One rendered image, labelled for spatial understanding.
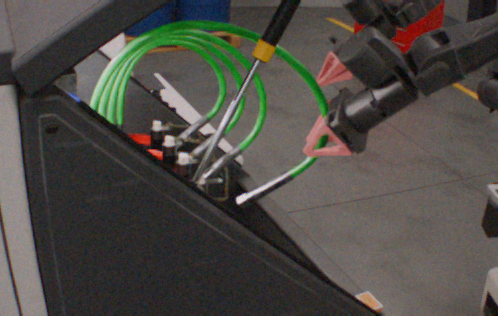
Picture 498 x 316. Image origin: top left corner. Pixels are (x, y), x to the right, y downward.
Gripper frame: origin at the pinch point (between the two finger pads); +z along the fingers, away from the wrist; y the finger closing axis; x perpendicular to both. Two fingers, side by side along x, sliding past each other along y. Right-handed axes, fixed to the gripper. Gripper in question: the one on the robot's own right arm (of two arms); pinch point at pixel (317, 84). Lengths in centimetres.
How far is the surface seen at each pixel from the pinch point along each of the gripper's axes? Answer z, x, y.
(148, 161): 16, 57, 34
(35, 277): 33, 61, 34
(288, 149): 44, -229, -134
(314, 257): 22.1, 17.7, -19.7
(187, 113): 34, -50, -5
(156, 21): 79, -460, -61
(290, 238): 24.4, 10.2, -17.7
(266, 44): 1, 52, 33
